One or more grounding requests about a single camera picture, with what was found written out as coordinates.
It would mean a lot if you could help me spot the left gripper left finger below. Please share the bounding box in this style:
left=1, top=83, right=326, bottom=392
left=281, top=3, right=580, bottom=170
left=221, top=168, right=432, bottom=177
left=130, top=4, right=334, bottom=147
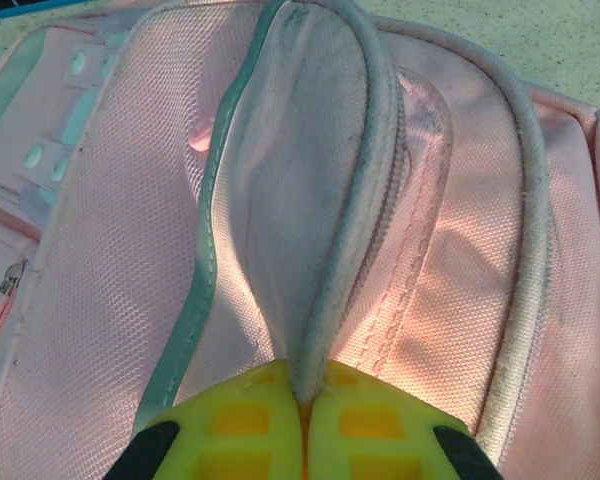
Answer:
left=103, top=359, right=307, bottom=480

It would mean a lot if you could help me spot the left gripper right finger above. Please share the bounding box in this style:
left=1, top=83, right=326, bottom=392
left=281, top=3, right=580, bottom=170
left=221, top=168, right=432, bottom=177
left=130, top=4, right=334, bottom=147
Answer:
left=305, top=359, right=504, bottom=480

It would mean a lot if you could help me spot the pink backpack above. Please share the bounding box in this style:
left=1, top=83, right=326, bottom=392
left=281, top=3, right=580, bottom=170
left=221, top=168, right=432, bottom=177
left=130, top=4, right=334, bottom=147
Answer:
left=0, top=0, right=600, bottom=480

